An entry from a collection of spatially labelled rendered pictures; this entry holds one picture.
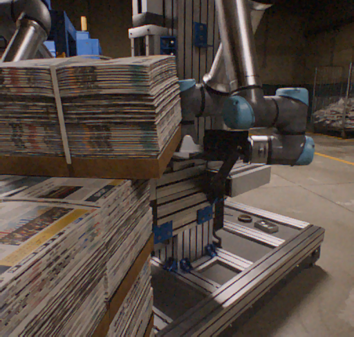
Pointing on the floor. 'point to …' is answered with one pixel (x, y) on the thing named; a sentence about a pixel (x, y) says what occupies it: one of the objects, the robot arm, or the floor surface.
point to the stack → (72, 255)
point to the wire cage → (335, 110)
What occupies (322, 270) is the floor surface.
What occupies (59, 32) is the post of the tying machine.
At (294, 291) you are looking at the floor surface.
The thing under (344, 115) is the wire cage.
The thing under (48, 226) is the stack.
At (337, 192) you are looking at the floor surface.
